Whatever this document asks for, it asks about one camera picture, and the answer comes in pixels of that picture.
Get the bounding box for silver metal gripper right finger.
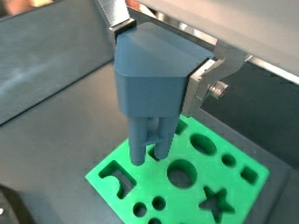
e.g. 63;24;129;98
182;40;249;117

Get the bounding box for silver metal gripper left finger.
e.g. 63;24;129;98
94;0;137;44

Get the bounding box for blue three prong object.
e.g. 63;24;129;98
115;23;213;165

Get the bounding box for black object at corner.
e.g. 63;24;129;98
0;185;37;224

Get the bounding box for green shape sorter board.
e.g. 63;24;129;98
86;116;270;224

